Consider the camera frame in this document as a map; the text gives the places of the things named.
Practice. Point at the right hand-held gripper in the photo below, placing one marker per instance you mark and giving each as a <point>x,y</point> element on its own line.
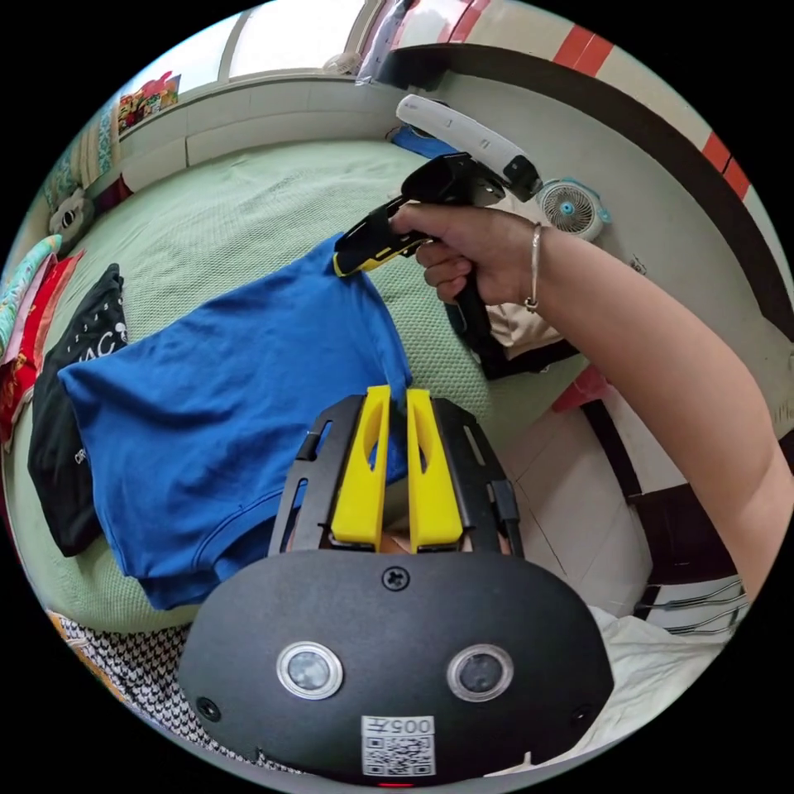
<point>450,180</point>

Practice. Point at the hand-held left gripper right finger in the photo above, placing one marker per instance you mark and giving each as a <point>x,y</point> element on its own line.
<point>437,496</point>

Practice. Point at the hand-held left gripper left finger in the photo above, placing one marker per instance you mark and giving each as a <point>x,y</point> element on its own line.
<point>356,496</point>

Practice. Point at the blue t-shirt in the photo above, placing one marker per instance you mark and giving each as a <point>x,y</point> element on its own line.
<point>217,403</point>

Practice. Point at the person's right forearm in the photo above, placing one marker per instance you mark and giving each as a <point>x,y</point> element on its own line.
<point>657,384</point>

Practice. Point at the black shirt with a print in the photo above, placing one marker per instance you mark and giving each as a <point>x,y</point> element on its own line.
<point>62,446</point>

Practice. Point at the person's left hand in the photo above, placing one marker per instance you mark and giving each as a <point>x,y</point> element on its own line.
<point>397,544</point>

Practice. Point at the person's right hand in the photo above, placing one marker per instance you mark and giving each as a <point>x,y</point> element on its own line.
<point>477,248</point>

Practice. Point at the blue folded cloth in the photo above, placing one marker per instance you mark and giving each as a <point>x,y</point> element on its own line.
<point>425,143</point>

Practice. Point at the bed with green mat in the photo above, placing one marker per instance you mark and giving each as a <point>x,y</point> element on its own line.
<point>248,205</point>

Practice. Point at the small white and blue fan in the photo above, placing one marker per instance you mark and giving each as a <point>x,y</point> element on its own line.
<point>569,209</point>

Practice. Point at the window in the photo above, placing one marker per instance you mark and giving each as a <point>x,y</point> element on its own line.
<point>285,37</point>

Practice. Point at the colourful printed carton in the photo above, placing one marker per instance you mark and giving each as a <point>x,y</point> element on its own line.
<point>149,99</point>

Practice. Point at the metal clothes hangers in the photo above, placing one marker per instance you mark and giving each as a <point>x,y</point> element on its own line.
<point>701,611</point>

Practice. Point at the curtain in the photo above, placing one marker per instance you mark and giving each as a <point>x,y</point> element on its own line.
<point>87,155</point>

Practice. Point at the plush toy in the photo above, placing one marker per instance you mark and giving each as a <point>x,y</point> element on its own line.
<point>70,214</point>

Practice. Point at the pile of clothes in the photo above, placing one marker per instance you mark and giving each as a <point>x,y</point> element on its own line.
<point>28,322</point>

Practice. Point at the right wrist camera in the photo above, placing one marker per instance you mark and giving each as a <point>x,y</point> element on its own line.
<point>471,136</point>

